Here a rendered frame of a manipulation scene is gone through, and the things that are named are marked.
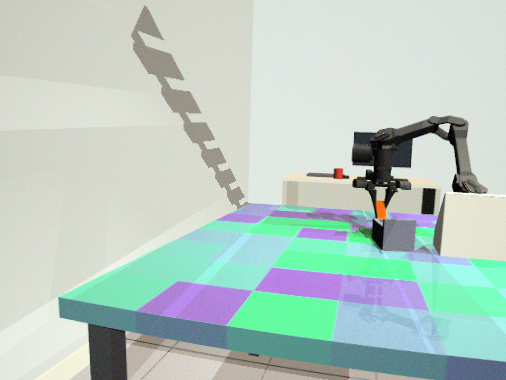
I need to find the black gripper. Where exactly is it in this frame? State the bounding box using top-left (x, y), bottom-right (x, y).
top-left (352, 163), bottom-right (411, 210)

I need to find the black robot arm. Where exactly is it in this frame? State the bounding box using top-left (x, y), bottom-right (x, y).
top-left (352, 115), bottom-right (488, 194)

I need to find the orange block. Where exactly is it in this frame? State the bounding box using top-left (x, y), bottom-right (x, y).
top-left (375, 201), bottom-right (387, 219)

